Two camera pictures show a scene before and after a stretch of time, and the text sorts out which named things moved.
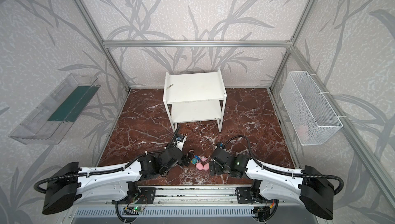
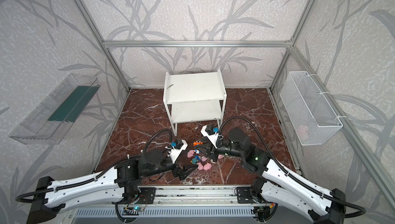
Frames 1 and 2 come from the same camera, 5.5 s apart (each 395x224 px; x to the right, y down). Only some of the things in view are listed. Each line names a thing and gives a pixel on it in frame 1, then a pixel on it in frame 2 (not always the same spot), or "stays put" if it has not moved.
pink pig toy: [199, 166] stays put
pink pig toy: [206, 167] stays put
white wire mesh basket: [312, 118] stays put
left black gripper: [184, 159] → [177, 168]
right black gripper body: [213, 163] → [211, 151]
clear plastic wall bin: [49, 124] stays put
